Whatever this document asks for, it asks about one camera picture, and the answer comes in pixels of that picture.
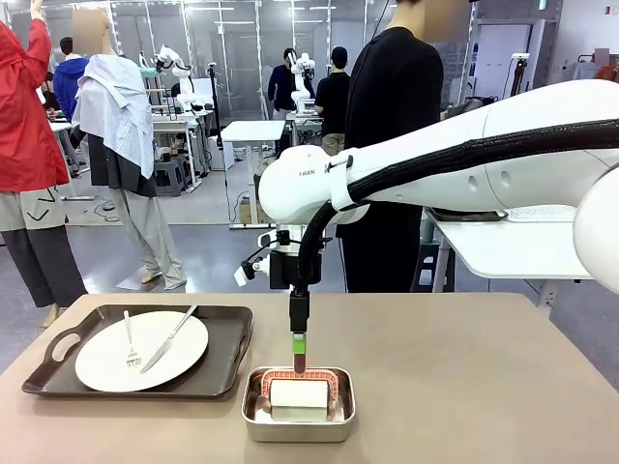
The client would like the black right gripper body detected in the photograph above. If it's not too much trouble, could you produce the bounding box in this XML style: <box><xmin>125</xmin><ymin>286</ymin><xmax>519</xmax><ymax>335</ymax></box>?
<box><xmin>268</xmin><ymin>249</ymin><xmax>323</xmax><ymax>292</ymax></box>

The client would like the dark brown serving tray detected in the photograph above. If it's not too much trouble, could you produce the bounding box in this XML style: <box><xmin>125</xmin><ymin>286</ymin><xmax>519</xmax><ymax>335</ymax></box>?
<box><xmin>21</xmin><ymin>303</ymin><xmax>254</xmax><ymax>401</ymax></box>

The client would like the rectangular metal container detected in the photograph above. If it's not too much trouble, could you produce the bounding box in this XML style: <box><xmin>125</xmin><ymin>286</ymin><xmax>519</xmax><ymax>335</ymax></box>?
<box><xmin>240</xmin><ymin>365</ymin><xmax>358</xmax><ymax>444</ymax></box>

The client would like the silver table knife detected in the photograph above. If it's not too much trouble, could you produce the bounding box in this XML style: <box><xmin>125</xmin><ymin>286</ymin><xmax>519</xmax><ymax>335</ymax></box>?
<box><xmin>139</xmin><ymin>303</ymin><xmax>199</xmax><ymax>375</ymax></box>

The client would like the white standing desk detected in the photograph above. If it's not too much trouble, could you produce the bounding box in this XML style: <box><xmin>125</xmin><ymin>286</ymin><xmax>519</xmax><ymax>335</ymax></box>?
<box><xmin>220</xmin><ymin>119</ymin><xmax>287</xmax><ymax>231</ymax></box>

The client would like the grey plastic stool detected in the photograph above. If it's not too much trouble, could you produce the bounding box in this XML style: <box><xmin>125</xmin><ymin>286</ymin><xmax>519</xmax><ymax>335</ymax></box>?
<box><xmin>153</xmin><ymin>154</ymin><xmax>192</xmax><ymax>198</ymax></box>

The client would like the silver fork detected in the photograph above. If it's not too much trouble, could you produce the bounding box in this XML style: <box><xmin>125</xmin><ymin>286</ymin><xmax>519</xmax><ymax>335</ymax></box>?
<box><xmin>122</xmin><ymin>309</ymin><xmax>143</xmax><ymax>369</ymax></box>

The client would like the black tripod stand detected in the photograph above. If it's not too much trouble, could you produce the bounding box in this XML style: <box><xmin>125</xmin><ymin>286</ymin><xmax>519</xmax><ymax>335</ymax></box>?
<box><xmin>206</xmin><ymin>62</ymin><xmax>231</xmax><ymax>224</ymax></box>

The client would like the background person with black cap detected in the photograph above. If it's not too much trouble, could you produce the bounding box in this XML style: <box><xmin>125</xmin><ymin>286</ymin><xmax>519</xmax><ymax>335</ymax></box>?
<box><xmin>313</xmin><ymin>45</ymin><xmax>352</xmax><ymax>157</ymax></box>

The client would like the background person in dark sweater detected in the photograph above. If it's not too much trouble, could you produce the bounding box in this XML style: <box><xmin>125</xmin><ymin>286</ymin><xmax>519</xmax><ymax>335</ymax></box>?
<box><xmin>268</xmin><ymin>46</ymin><xmax>304</xmax><ymax>122</ymax></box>

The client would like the white table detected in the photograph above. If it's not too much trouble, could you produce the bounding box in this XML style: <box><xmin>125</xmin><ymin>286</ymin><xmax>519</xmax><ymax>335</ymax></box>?
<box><xmin>425</xmin><ymin>205</ymin><xmax>602</xmax><ymax>292</ymax></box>

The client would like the white round plate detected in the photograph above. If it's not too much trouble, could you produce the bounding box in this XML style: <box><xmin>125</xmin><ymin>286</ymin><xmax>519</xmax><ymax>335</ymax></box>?
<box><xmin>74</xmin><ymin>310</ymin><xmax>210</xmax><ymax>393</ymax></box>

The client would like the person in black clothes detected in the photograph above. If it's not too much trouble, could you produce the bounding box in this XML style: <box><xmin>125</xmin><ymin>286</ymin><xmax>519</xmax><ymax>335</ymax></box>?
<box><xmin>335</xmin><ymin>0</ymin><xmax>447</xmax><ymax>294</ymax></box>

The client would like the mannequin in pale blue shirt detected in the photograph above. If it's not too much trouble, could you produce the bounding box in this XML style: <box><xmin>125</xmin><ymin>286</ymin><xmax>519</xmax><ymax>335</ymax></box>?
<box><xmin>71</xmin><ymin>9</ymin><xmax>188</xmax><ymax>292</ymax></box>

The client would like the person in blue hoodie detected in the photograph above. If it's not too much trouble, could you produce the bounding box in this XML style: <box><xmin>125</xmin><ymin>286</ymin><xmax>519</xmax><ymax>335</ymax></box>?
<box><xmin>52</xmin><ymin>37</ymin><xmax>91</xmax><ymax>123</ymax></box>

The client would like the mannequin in red jacket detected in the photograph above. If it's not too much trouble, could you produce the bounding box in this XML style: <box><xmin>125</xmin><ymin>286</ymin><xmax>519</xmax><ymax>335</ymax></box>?
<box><xmin>0</xmin><ymin>0</ymin><xmax>89</xmax><ymax>328</ymax></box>

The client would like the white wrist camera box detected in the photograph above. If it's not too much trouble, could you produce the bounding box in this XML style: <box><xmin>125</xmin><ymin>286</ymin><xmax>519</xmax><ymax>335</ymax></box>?
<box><xmin>233</xmin><ymin>259</ymin><xmax>258</xmax><ymax>287</ymax></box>

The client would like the black cable sleeve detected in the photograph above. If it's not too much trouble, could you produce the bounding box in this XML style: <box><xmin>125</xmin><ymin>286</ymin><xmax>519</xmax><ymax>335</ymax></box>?
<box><xmin>295</xmin><ymin>119</ymin><xmax>619</xmax><ymax>296</ymax></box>

